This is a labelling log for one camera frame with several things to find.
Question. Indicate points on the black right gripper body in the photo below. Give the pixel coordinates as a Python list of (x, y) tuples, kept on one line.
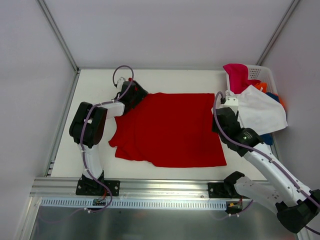
[(219, 122)]

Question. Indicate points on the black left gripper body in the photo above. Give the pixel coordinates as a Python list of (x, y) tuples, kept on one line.
[(139, 92)]

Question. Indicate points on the red t shirt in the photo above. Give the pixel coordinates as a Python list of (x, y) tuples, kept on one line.
[(170, 131)]

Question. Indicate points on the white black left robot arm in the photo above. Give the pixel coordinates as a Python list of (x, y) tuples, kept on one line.
[(87, 129)]

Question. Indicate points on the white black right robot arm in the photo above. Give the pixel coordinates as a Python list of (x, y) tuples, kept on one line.
[(294, 204)]

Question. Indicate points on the white t shirt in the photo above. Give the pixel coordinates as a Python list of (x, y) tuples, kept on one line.
[(259, 112)]

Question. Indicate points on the blue t shirt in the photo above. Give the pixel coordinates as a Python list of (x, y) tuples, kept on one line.
[(267, 138)]

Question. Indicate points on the magenta t shirt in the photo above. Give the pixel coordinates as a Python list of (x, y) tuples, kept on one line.
[(239, 77)]

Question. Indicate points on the orange t shirt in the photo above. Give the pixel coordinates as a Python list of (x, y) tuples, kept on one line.
[(262, 86)]

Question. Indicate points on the white plastic basket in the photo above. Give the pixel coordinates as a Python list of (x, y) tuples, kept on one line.
[(261, 73)]

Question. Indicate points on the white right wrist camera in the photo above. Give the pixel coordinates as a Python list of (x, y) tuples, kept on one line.
[(230, 102)]

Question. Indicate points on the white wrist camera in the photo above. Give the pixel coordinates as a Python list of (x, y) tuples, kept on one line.
[(120, 82), (230, 102)]

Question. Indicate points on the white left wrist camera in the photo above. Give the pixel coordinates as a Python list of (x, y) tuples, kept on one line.
[(120, 82)]

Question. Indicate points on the rear aluminium frame bar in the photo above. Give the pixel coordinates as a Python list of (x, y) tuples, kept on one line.
[(189, 68)]

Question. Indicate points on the aluminium frame bar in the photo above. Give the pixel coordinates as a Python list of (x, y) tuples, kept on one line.
[(189, 68), (61, 125)]

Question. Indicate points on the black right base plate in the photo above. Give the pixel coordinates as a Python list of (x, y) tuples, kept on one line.
[(221, 190)]

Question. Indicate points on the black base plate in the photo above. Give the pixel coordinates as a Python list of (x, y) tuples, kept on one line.
[(89, 187), (221, 190)]

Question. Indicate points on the left aluminium frame post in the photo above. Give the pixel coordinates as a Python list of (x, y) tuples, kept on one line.
[(57, 33)]

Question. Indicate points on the aluminium frame post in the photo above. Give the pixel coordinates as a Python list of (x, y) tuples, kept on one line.
[(278, 31), (57, 33)]

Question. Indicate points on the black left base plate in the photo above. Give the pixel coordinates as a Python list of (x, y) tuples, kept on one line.
[(89, 187)]

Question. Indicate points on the right aluminium frame post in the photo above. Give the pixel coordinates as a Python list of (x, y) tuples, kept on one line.
[(278, 31)]

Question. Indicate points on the left aluminium frame bar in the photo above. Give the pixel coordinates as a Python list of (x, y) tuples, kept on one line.
[(61, 125)]

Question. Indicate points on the white slotted cable duct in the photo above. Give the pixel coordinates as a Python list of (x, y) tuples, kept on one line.
[(216, 205)]

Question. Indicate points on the aluminium mounting rail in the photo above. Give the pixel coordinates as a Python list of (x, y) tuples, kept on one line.
[(153, 189)]

